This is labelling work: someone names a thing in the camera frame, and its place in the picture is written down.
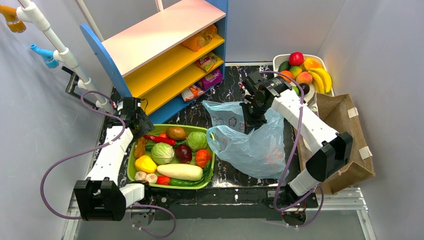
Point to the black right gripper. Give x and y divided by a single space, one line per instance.
252 119

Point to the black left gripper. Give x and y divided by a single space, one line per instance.
142 122

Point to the brown ginger root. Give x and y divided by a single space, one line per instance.
140 149

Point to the light blue plastic bag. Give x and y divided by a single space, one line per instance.
245 152

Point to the large orange pumpkin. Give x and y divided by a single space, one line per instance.
275 156

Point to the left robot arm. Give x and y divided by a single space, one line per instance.
99 196

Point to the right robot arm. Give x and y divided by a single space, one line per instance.
330 149

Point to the purple snack bag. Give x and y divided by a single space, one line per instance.
211 79

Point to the white orange snack bag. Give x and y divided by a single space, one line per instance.
191 93

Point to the green red snack bag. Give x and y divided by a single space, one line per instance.
207 61

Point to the green plastic vegetable bin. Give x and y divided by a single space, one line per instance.
159 128

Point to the green cucumber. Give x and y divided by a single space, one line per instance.
149 147

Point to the long red chili pepper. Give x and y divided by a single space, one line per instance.
160 139

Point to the green cabbage near centre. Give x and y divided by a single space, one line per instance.
162 153

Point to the green cabbage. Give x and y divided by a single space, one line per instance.
196 141
162 153

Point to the brown potato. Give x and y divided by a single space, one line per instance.
176 133

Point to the yellow bell pepper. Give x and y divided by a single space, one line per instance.
145 164

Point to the dark red onion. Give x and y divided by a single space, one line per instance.
183 153

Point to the garlic bulb left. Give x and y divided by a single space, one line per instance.
140 176

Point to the garlic bulb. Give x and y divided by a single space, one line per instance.
151 178
140 176

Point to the green lime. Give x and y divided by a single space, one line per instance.
295 88

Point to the garlic bulb right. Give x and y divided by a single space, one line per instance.
151 178

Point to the green cabbage at back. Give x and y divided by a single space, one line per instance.
196 141

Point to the white radish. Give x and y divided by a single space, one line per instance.
181 171

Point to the red bell pepper front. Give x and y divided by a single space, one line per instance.
163 180

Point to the dark avocado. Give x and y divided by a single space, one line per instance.
305 87

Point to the white fruit tray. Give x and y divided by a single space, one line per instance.
310 98

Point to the green avocado at back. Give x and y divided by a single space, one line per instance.
284 66

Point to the green yellow mango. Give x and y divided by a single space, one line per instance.
295 71

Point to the small orange pumpkin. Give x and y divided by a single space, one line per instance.
202 158

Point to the green chili pepper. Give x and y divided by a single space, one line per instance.
184 183

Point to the blue yellow shelf unit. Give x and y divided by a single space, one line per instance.
148 61

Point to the peach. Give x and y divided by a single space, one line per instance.
304 78

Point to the green leaf sprig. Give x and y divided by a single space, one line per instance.
208 171

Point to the red apple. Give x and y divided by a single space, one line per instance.
296 59

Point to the yellow banana bunch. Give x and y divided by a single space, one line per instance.
321 80

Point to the orange mango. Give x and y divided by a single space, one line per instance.
310 63

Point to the black metal bracket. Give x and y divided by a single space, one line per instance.
72 83

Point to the aluminium base frame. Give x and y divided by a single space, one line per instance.
234 212

